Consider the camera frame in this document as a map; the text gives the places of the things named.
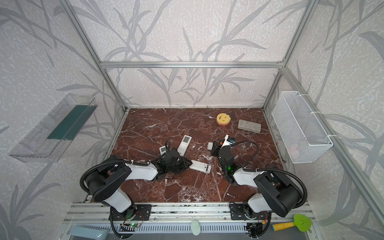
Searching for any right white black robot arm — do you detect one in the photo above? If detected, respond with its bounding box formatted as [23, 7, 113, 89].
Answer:
[211, 140, 308, 219]

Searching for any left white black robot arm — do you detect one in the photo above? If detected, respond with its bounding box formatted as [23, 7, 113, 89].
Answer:
[80, 149, 193, 213]

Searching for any yellow smiley sponge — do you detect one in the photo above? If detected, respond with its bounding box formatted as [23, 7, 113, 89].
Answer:
[217, 113, 231, 126]

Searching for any clear plastic box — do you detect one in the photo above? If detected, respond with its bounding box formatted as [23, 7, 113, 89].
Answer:
[238, 120, 262, 133]

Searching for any pale green oval object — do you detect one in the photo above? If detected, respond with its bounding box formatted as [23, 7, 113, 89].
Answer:
[191, 220, 201, 236]

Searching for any small circuit board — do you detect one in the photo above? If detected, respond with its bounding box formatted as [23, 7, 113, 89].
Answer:
[121, 223, 142, 231]

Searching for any green yellow toy spatula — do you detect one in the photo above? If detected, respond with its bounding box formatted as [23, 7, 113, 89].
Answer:
[272, 214, 312, 232]

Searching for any light blue tray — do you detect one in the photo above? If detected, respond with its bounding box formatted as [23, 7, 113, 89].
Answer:
[69, 226, 109, 240]

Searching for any right black cable conduit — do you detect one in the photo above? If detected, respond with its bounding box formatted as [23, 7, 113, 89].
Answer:
[227, 140, 308, 209]

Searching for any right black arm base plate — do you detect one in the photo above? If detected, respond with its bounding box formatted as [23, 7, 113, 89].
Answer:
[229, 202, 267, 221]

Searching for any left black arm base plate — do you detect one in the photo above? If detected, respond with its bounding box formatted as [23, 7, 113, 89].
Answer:
[109, 204, 152, 221]

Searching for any white wire basket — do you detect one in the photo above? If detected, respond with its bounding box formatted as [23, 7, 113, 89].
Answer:
[272, 91, 333, 164]

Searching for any clear plastic wall shelf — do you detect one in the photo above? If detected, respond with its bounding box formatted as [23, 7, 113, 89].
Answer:
[9, 94, 98, 163]

